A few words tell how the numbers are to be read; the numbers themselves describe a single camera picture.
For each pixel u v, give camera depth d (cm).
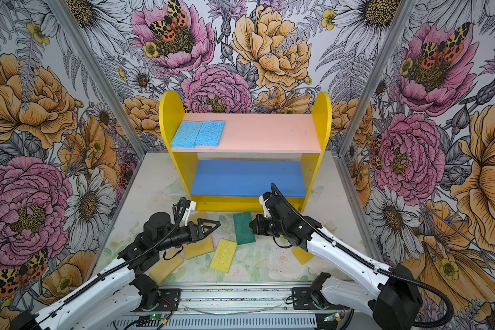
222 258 83
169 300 73
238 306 74
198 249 83
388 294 39
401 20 74
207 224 67
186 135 69
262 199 74
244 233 76
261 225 67
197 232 65
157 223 58
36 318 42
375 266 42
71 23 74
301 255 82
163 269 78
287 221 59
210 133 70
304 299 74
